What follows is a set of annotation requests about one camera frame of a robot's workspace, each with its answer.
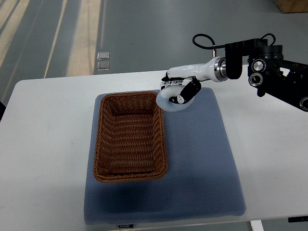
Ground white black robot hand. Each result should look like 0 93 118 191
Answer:
160 57 228 104

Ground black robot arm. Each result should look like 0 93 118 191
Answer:
225 38 308 112

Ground brown wicker basket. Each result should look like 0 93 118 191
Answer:
93 91 168 183

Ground blue quilted mat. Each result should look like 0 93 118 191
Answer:
84 88 246 225

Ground lower metal floor plate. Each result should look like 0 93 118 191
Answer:
97 60 110 71

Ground metal floor plate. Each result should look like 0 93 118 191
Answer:
97 60 110 71
97 51 110 60

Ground upper metal floor plate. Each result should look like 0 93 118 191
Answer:
97 51 110 60

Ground black table control panel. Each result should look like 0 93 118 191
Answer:
288 216 308 223

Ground black object at left edge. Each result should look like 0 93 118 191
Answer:
0 102 6 120

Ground black cable loop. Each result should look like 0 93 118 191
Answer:
192 33 227 58

